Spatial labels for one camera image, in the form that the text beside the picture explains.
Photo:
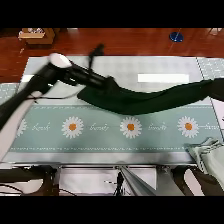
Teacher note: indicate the dark green T-shirt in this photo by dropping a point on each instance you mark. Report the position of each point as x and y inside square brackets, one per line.
[140, 100]

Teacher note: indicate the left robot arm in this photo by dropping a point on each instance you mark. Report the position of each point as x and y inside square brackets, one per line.
[36, 83]

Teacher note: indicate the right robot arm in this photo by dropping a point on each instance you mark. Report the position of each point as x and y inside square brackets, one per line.
[181, 181]

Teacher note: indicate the blue round disc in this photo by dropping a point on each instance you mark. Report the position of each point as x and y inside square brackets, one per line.
[176, 36]

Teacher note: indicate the pale green garment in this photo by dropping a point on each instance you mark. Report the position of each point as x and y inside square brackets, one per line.
[208, 156]

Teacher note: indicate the wooden box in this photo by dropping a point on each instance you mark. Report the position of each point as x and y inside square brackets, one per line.
[38, 36]

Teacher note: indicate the silver frame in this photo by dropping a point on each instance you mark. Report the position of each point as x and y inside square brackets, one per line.
[137, 186]

